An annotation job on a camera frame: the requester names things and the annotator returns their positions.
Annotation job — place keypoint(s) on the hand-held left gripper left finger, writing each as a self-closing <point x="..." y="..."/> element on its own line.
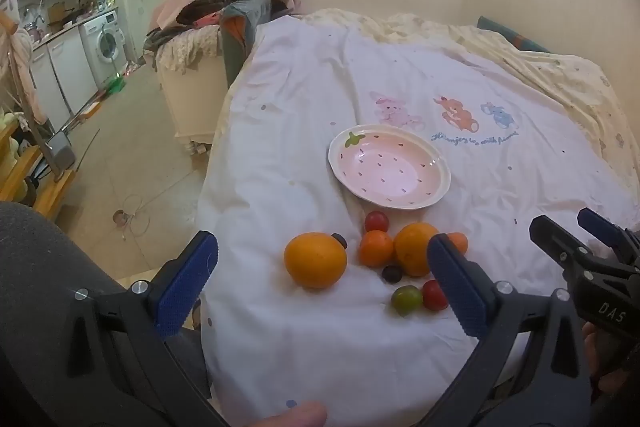
<point x="187" y="287"/>

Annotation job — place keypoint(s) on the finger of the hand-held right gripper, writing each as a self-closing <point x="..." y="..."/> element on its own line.
<point x="562" y="244"/>
<point x="607" y="232"/>

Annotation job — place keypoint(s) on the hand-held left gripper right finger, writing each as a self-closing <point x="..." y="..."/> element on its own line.
<point x="457" y="292"/>

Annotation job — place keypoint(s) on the orange mandarin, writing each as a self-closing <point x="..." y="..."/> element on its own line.
<point x="459" y="243"/>

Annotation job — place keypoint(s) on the small tangerine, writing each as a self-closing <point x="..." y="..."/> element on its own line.
<point x="376" y="248"/>

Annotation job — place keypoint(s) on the dark grape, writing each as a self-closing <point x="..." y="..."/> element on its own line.
<point x="340" y="240"/>
<point x="391" y="274"/>

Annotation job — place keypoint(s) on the large orange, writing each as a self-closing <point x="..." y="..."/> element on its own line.
<point x="315" y="259"/>
<point x="410" y="249"/>

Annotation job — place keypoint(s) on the pink strawberry plate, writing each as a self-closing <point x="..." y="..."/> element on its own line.
<point x="385" y="167"/>

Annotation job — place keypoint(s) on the person's right hand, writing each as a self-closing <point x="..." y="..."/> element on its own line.
<point x="612" y="377"/>

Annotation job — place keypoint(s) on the person's left hand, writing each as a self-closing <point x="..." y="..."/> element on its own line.
<point x="290" y="417"/>

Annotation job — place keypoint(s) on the red cherry tomato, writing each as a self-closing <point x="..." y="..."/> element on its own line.
<point x="434" y="295"/>
<point x="376" y="222"/>

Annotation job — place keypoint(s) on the green cherry tomato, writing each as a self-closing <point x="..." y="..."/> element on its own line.
<point x="406" y="299"/>

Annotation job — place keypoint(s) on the tape roll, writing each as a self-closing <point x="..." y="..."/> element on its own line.
<point x="121" y="218"/>

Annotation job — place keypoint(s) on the wooden shelf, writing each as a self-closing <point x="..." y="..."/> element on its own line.
<point x="45" y="192"/>

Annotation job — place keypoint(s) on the cream floral bed sheet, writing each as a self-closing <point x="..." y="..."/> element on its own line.
<point x="550" y="57"/>

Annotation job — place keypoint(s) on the grey metal box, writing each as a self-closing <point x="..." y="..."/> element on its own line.
<point x="61" y="152"/>

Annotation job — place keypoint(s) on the cream armchair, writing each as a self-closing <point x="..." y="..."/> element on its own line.
<point x="195" y="97"/>

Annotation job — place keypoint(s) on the white printed blanket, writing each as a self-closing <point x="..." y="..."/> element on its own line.
<point x="300" y="107"/>

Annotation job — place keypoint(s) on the green dustpan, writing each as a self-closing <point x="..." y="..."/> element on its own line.
<point x="117" y="84"/>

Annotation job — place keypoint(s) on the teal pillow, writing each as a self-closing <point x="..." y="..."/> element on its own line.
<point x="505" y="32"/>

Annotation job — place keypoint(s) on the grey green jacket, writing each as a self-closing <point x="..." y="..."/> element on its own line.
<point x="235" y="57"/>

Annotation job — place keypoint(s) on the white kitchen cabinet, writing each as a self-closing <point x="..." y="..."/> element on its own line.
<point x="65" y="67"/>

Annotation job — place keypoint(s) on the white washing machine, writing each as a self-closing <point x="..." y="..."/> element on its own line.
<point x="105" y="42"/>

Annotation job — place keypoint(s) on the pink hanging cloth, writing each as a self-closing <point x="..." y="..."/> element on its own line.
<point x="25" y="72"/>

